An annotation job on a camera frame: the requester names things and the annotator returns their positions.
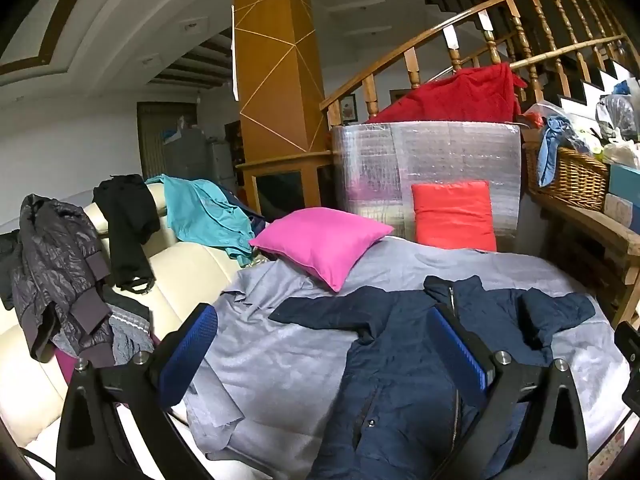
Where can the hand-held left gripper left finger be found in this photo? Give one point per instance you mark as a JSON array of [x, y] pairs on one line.
[[190, 350]]

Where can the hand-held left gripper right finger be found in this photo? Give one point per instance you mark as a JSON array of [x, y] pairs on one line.
[[457, 355]]

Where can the navy blue jacket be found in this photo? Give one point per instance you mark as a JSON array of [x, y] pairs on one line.
[[400, 370]]

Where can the grey knit garment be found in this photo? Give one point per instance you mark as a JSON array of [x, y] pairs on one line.
[[127, 330]]

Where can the cream leather sofa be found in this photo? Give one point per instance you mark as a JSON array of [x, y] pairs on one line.
[[190, 265]]

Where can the grey bed sheet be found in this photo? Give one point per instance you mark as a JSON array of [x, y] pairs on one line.
[[280, 360]]

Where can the wooden bench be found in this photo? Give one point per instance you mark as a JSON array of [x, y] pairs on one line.
[[585, 240]]

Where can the black garment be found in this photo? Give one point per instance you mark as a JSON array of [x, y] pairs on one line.
[[127, 225]]

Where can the red pillow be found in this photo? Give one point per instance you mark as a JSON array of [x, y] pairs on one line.
[[452, 215]]

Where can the teal shirt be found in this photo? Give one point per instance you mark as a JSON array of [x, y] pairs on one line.
[[200, 210]]

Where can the teal box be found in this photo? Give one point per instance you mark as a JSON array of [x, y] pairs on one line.
[[625, 185]]

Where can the dark grey puffer jacket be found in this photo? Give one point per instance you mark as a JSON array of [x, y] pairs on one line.
[[55, 260]]

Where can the wicker basket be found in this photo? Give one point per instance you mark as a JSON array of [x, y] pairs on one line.
[[575, 180]]

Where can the pink pillow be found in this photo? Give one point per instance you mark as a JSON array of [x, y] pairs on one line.
[[320, 240]]

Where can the grey refrigerator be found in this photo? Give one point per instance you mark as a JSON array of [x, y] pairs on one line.
[[195, 160]]

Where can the blue cloth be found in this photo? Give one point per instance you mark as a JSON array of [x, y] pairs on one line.
[[550, 150]]

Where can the clear plastic bag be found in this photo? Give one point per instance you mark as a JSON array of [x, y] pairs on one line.
[[617, 112]]

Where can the red blanket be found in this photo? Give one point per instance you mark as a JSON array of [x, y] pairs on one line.
[[465, 95]]

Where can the framed picture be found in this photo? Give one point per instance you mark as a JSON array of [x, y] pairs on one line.
[[348, 109]]

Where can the orange wooden pillar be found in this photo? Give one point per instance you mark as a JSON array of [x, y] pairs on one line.
[[275, 60]]

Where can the wooden stair railing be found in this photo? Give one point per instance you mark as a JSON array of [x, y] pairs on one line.
[[500, 2]]

